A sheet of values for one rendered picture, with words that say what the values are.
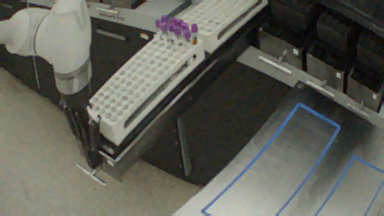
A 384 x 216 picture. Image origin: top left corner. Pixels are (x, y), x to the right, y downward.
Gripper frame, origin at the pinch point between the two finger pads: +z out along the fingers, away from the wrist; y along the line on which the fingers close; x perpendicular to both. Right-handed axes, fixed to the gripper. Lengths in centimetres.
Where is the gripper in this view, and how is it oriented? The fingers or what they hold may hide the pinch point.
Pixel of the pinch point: (90, 154)
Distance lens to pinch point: 136.9
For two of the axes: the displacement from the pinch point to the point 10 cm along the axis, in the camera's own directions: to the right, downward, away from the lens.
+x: -5.8, 5.9, -5.6
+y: -8.1, -3.5, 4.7
